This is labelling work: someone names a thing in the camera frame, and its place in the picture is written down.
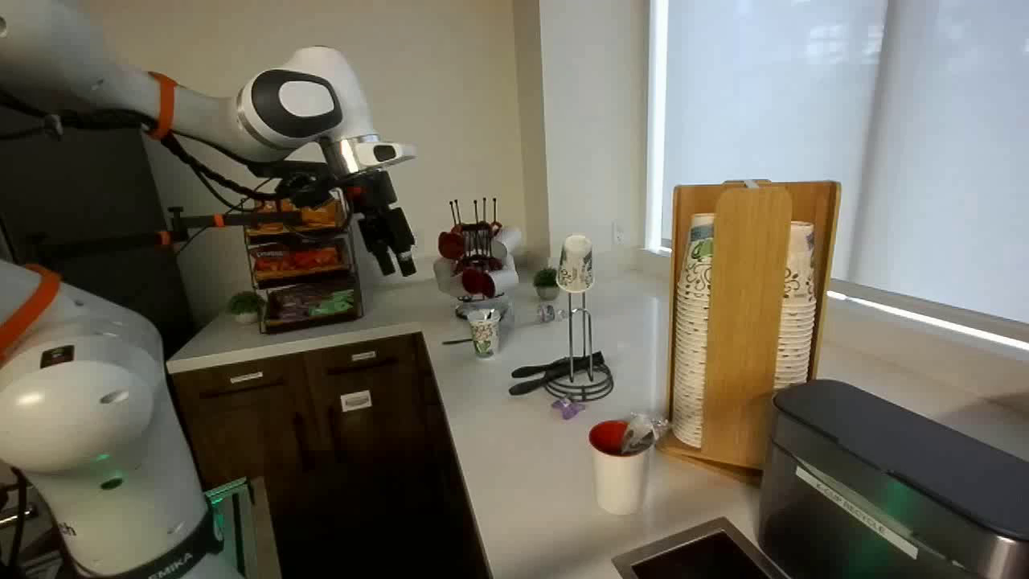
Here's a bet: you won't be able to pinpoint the dark tall panel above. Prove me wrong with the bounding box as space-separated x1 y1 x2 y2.
0 104 199 350

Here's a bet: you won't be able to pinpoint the countertop sink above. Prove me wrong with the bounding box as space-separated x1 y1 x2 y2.
607 516 790 579

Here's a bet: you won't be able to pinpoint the black tongs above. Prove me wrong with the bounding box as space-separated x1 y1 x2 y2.
506 346 611 400

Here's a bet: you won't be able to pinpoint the black countertop appliance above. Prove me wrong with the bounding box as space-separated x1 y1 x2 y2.
757 376 1029 579

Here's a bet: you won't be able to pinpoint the black wire cup stand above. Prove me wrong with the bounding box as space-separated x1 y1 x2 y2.
540 285 621 408

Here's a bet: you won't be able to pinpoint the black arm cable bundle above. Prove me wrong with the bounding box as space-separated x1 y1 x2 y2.
158 126 360 251

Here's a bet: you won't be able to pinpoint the white window blind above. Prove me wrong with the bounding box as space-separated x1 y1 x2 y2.
652 0 1029 328

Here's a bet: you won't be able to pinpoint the small green potted plant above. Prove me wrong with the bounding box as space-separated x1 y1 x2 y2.
532 265 567 325
224 285 267 328

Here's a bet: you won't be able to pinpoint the dark wooden cabinet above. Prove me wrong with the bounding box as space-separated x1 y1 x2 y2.
166 330 492 579

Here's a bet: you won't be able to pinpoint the wooden cup dispenser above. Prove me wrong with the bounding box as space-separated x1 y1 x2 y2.
667 177 844 474

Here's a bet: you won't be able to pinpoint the white cabinet label sticker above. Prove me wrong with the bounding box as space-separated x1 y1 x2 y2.
338 387 377 419

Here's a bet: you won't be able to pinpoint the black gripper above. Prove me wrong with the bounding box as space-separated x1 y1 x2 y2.
347 168 421 279

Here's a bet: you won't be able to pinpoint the wide orange arm strap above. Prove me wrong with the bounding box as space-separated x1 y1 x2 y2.
0 265 64 362

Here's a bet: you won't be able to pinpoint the mug tree with red mugs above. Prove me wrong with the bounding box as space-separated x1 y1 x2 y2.
432 194 529 323

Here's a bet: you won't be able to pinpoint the narrow orange arm strap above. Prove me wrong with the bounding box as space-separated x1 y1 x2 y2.
149 70 181 141

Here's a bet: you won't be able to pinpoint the tea bag rack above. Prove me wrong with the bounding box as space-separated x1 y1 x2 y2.
242 191 368 336

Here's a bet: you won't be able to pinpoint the white mug red inside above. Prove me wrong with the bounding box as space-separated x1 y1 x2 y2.
587 413 668 519

